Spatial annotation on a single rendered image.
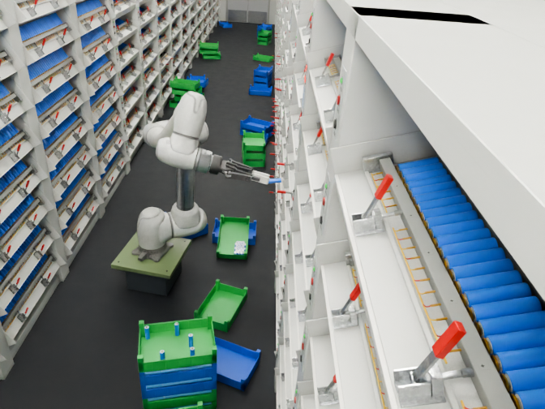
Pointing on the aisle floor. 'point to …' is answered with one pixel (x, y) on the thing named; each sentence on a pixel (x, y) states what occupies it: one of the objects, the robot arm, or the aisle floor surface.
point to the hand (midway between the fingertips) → (259, 177)
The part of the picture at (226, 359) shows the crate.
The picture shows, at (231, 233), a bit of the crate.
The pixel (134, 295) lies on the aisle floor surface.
